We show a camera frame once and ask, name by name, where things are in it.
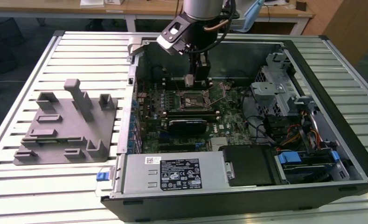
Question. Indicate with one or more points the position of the wooden desk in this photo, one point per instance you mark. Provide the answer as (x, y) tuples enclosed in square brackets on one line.
[(48, 8)]

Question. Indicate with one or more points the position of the silver power supply unit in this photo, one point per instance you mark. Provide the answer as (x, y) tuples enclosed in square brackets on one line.
[(134, 172)]

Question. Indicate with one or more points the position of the wooden cabinet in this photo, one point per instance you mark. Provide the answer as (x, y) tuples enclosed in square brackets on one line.
[(351, 28)]

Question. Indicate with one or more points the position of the white box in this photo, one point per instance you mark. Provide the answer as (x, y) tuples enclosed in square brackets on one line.
[(92, 2), (114, 2)]

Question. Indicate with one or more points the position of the CPU socket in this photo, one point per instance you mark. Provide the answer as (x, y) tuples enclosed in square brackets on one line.
[(193, 100)]

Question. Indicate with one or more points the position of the green motherboard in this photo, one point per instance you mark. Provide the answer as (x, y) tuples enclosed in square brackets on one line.
[(234, 121)]

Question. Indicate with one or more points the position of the silver drive cage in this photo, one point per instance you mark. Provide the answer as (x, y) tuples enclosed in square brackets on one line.
[(265, 91)]

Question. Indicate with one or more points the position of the black disk bay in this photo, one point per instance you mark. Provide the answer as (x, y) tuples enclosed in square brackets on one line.
[(253, 165)]

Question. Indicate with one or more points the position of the blue case latch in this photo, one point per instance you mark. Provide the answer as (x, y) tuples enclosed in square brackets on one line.
[(102, 177)]

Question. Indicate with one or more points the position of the grey parts rack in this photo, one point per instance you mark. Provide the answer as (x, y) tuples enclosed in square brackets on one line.
[(72, 140)]

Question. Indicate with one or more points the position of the dark office chair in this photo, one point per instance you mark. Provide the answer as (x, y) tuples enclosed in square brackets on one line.
[(4, 42)]

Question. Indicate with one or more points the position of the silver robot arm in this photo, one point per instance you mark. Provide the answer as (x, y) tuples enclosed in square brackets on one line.
[(202, 9)]

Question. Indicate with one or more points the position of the black RAM slot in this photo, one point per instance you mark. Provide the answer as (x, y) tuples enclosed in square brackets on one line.
[(190, 110), (173, 88), (190, 113), (173, 82)]

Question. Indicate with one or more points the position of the hard disk in blue carrier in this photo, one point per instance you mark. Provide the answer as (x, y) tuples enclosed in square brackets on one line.
[(289, 159)]

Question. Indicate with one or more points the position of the small black box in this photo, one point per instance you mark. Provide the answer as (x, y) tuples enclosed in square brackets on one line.
[(302, 5)]

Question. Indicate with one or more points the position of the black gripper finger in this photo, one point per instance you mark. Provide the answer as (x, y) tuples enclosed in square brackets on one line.
[(202, 70)]

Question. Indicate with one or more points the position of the black PC case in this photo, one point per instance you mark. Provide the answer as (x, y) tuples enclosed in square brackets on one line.
[(234, 205)]

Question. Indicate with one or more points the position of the small black graphics card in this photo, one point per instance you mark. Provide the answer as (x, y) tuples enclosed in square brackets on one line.
[(187, 127)]

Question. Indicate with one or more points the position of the silver CPU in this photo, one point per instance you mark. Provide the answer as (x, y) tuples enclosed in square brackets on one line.
[(189, 81)]

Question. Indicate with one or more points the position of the metal locking lever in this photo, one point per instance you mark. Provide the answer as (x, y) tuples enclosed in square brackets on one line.
[(178, 86), (221, 98)]

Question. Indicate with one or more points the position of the silver chipset heatsink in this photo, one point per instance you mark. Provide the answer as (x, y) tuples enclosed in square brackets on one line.
[(219, 142)]

